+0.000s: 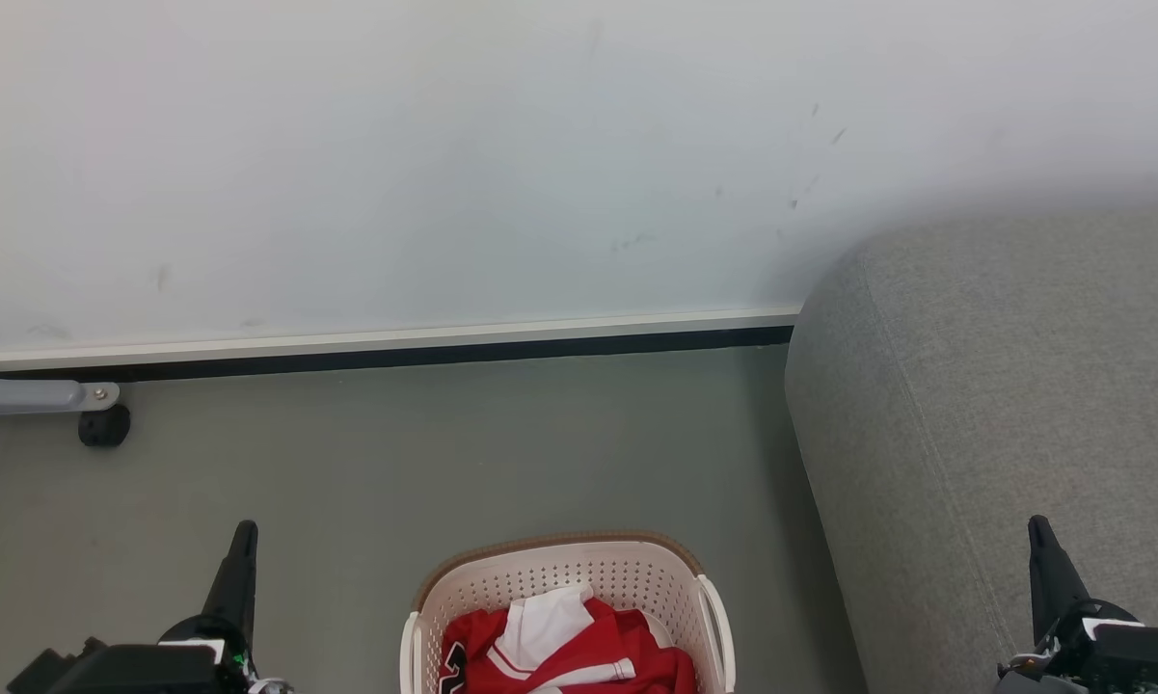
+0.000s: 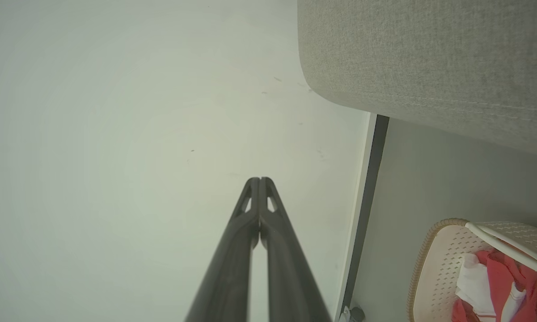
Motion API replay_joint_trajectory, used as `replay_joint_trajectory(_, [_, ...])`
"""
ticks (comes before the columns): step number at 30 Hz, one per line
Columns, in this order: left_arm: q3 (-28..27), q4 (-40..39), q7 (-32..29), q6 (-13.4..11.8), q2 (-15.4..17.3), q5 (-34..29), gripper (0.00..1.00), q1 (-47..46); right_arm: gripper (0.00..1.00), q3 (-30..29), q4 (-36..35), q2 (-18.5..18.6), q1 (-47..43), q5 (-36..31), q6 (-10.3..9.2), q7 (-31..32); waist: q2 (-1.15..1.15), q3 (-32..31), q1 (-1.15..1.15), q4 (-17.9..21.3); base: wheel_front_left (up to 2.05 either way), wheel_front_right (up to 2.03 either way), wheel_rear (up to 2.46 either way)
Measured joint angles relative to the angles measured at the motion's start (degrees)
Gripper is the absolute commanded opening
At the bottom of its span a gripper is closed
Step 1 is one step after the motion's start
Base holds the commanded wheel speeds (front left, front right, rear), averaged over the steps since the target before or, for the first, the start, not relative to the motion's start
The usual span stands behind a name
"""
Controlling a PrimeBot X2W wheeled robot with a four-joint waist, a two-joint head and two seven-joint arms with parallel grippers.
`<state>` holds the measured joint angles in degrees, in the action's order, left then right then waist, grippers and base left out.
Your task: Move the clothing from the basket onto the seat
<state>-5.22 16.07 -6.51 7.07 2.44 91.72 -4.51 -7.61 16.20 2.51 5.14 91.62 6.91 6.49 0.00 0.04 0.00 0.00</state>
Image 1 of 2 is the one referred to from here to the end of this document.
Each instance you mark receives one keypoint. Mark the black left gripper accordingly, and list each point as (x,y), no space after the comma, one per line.
(207,631)

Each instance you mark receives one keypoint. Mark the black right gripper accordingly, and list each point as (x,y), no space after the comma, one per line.
(1070,646)

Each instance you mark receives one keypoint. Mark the red white jersey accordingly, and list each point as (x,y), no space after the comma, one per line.
(545,622)

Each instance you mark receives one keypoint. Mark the grey fabric sofa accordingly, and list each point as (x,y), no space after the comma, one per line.
(983,414)

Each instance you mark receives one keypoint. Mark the black caster wheel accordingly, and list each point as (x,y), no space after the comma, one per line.
(104,425)

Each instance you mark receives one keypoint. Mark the white perforated laundry basket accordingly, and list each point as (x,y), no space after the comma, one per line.
(559,573)

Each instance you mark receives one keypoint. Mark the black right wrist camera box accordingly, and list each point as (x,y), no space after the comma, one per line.
(1143,660)

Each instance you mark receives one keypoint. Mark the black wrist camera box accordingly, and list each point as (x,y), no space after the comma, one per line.
(125,670)
(1143,660)

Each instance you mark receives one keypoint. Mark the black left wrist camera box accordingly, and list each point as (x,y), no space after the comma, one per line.
(125,670)

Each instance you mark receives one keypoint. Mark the white black wall baseboard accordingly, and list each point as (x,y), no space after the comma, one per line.
(376,347)

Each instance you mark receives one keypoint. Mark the grey metal frame leg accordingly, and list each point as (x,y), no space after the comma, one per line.
(19,393)

